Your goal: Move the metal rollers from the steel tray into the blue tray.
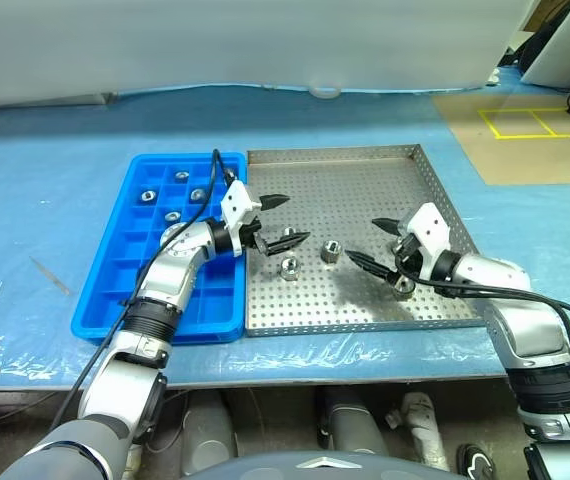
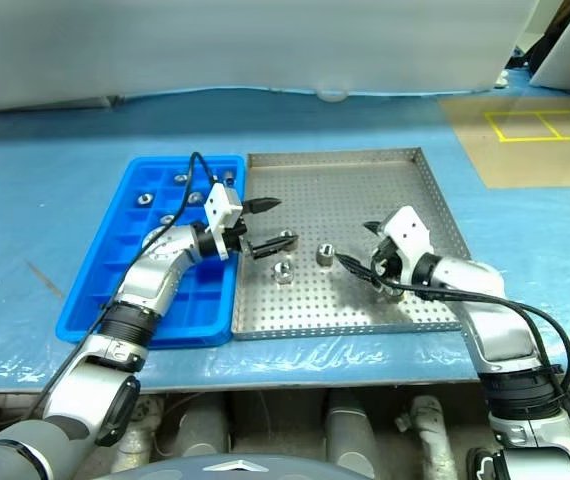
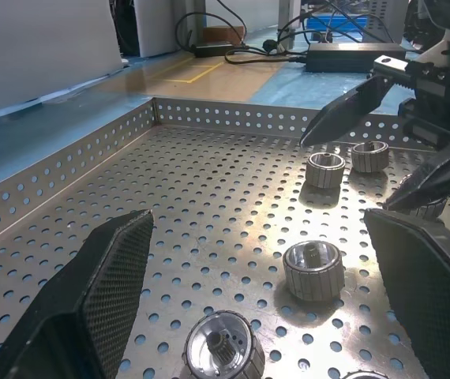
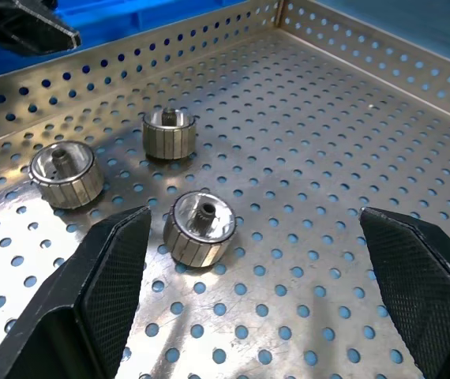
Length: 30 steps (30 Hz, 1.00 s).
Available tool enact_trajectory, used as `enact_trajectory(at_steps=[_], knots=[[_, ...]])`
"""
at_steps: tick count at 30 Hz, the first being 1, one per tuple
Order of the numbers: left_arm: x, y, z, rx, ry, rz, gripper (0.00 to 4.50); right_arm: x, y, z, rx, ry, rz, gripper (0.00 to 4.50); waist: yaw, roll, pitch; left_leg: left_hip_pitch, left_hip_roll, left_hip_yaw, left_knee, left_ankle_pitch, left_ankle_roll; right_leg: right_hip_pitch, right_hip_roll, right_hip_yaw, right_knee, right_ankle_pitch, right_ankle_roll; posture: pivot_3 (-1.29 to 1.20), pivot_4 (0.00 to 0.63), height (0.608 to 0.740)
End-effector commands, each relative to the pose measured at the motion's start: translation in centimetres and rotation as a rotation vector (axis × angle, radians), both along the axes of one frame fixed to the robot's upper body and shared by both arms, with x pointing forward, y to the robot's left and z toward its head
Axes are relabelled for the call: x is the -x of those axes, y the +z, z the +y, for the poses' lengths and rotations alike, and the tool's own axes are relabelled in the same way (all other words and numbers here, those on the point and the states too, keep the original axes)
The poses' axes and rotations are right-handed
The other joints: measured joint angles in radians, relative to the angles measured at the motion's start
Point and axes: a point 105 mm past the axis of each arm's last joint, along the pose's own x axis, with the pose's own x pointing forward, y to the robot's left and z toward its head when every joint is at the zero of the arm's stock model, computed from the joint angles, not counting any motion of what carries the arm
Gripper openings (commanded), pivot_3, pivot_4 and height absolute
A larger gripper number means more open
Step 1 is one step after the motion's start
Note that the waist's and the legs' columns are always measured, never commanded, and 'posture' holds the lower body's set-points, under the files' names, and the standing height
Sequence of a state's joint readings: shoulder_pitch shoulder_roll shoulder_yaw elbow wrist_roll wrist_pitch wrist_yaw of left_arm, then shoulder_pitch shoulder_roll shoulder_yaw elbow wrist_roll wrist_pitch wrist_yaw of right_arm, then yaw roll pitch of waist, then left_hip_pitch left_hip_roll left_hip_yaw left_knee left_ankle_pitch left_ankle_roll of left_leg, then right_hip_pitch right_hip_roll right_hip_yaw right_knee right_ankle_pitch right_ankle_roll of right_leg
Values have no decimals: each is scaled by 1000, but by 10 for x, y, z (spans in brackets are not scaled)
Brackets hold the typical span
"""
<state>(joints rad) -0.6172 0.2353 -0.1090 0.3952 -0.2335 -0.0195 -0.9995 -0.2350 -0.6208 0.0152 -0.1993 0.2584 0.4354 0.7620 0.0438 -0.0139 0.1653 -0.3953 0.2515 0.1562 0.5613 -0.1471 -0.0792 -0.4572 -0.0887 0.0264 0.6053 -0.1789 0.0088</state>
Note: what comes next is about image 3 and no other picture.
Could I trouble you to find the white perforated metal case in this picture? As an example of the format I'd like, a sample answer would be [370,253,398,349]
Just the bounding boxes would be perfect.
[361,0,407,44]

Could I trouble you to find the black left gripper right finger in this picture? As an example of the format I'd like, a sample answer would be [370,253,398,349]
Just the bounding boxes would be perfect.
[363,208,450,379]

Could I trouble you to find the large black power adapter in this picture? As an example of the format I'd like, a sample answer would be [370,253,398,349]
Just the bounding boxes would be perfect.
[305,42,407,73]

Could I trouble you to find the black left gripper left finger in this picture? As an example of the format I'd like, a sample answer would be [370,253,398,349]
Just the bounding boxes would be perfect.
[0,208,155,379]

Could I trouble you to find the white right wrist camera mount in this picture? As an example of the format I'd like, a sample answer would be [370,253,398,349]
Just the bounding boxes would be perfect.
[418,26,450,66]

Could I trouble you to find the black power cable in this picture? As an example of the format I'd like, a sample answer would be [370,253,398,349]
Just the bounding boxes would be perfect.
[223,37,309,66]
[174,11,248,52]

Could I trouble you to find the blue plastic crate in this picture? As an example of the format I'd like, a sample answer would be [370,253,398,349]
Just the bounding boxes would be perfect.
[306,13,368,32]

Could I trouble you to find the narrow white foam board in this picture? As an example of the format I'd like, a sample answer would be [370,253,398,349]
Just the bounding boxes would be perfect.
[136,0,181,58]

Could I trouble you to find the metal table leg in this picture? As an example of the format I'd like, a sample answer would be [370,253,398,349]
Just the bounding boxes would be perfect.
[276,0,301,52]

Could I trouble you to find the perforated metal tray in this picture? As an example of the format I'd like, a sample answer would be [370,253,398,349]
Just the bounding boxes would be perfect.
[0,97,450,379]

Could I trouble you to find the brown cardboard box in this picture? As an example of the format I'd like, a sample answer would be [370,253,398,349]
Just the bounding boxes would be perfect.
[203,25,246,45]

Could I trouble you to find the small black power adapter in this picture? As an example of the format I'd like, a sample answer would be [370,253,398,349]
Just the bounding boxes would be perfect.
[191,43,236,58]

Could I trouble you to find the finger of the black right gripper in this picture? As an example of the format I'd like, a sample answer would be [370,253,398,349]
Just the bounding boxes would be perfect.
[299,75,393,148]
[382,137,450,212]

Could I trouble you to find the large white foam board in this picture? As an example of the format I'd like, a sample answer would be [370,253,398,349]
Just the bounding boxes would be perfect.
[0,0,126,119]

